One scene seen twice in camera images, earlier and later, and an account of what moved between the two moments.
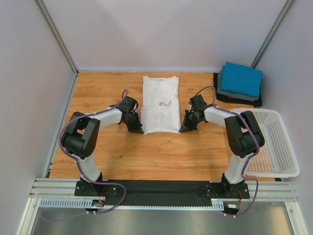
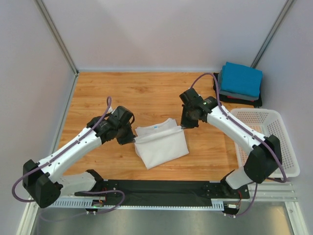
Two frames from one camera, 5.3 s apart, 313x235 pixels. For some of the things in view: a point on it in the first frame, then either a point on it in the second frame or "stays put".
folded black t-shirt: x=257 y=103 stays put
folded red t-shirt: x=231 y=97 stays put
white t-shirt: x=161 y=112 → x=160 y=143
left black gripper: x=137 y=129 → x=130 y=138
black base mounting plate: x=162 y=192 stays put
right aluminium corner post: x=286 y=7 stays put
